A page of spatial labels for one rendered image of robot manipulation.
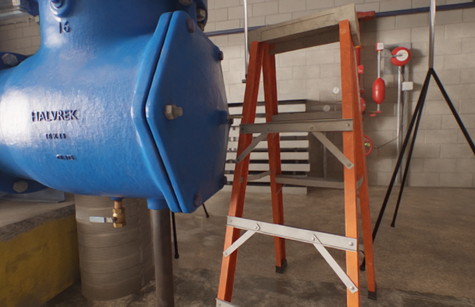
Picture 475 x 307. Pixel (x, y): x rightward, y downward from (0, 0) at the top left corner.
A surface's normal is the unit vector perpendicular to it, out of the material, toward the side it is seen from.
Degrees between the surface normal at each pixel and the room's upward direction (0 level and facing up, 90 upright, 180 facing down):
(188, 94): 88
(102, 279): 90
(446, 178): 90
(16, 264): 90
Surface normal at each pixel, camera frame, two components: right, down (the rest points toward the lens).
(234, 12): -0.22, 0.07
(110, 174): -0.17, 0.64
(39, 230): 0.97, 0.00
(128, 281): 0.61, 0.04
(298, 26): -0.51, 0.04
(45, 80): -0.22, -0.27
